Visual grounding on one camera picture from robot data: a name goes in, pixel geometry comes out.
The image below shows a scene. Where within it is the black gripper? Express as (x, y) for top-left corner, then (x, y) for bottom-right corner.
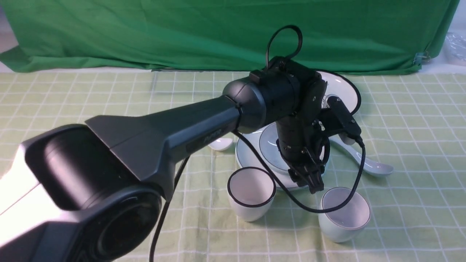
(271, 56), (327, 194)

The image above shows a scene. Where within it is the wide pale green bowl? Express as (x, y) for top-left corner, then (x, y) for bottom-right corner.
(259, 123), (328, 174)

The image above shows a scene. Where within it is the plain white ceramic spoon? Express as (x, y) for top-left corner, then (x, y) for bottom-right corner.
(329, 135), (395, 177)

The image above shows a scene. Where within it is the pale green rimmed cup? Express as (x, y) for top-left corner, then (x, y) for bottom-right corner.
(318, 187), (371, 243)

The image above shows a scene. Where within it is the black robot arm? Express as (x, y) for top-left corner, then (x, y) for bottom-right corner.
(1, 57), (327, 262)

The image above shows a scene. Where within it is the large pale green plate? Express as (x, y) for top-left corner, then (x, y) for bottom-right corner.
(235, 127), (308, 190)

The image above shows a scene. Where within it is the black-rimmed white cup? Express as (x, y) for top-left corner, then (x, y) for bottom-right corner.
(227, 166), (277, 222)

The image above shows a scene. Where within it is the illustrated black-rimmed plate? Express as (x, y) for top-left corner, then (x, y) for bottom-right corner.
(317, 70), (362, 115)

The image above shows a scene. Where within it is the green checkered tablecloth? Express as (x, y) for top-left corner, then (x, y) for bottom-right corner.
(0, 72), (466, 262)

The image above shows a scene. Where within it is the green backdrop cloth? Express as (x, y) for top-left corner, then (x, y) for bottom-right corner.
(1, 0), (459, 75)

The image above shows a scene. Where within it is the metal clip on backdrop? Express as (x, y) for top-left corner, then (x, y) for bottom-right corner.
(412, 51), (431, 66)

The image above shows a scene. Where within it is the clear plastic wrap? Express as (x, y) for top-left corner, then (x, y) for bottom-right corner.
(444, 32), (466, 66)

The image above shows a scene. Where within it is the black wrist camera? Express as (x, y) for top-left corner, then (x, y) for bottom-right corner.
(318, 94), (361, 145)

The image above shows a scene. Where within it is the printed-handle white spoon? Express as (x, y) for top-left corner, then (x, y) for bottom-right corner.
(208, 138), (233, 151)

